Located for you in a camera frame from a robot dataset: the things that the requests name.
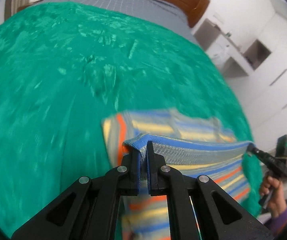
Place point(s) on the green bed blanket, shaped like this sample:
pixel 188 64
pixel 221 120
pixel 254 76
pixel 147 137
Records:
pixel 76 81

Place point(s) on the person's right hand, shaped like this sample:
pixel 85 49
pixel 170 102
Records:
pixel 277 203

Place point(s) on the white wardrobe doors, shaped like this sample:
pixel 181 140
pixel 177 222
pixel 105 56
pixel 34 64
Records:
pixel 263 94

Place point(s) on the white desk unit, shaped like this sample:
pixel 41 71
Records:
pixel 227 56

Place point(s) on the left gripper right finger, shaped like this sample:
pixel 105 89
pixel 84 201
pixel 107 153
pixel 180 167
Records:
pixel 198 208

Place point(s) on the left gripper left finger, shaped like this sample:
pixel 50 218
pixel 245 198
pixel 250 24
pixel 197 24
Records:
pixel 88 208

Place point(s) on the striped knit sweater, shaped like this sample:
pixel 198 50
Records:
pixel 194 146

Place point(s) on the purple right sleeve forearm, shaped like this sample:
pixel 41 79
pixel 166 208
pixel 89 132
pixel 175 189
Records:
pixel 276 225

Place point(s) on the grey checked bed sheet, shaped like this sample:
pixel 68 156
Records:
pixel 156 11

